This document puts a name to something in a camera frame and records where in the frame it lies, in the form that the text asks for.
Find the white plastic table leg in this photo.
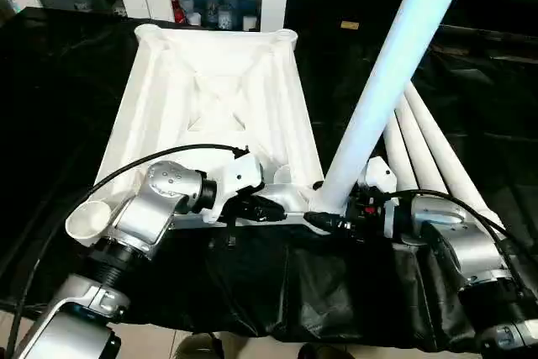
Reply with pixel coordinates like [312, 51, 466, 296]
[382, 111, 419, 193]
[393, 94, 467, 209]
[315, 0, 477, 217]
[403, 82, 505, 230]

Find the white plastic table top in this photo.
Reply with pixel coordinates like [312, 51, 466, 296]
[66, 24, 354, 247]

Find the black work mat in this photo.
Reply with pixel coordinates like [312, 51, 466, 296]
[0, 6, 538, 353]

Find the dark right robot foot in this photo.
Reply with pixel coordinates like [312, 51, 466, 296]
[298, 342, 339, 359]

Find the dark robot foot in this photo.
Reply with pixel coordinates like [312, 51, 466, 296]
[178, 334, 224, 359]
[298, 342, 339, 359]

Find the dark left robot foot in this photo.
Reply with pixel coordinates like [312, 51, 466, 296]
[178, 334, 224, 359]

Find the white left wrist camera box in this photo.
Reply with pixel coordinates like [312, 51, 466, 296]
[210, 153, 266, 224]

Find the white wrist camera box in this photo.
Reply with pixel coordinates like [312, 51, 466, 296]
[210, 153, 266, 224]
[358, 157, 406, 239]

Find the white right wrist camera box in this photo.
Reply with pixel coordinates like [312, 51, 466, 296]
[358, 157, 406, 239]

